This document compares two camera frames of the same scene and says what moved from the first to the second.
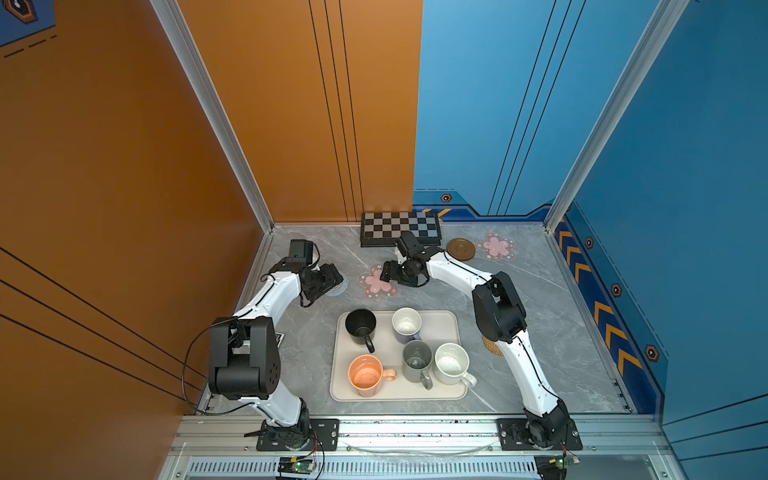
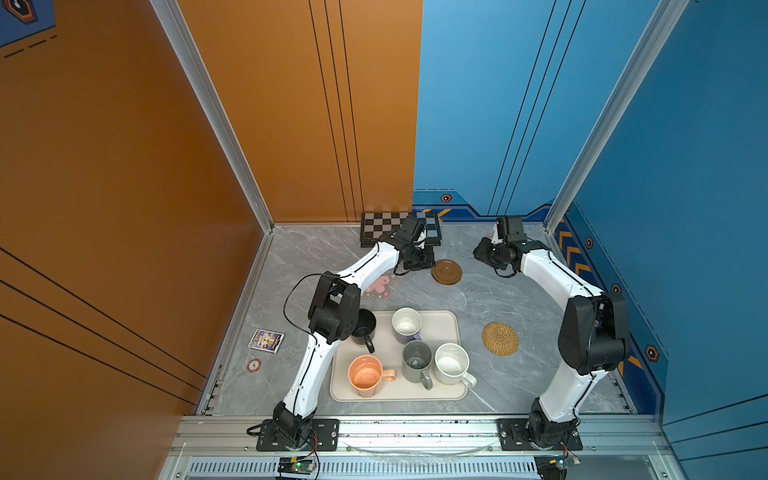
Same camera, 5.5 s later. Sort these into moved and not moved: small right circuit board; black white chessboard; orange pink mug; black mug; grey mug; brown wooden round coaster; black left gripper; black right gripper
Moved: black left gripper; brown wooden round coaster; black right gripper
Not moved: small right circuit board; black mug; grey mug; orange pink mug; black white chessboard
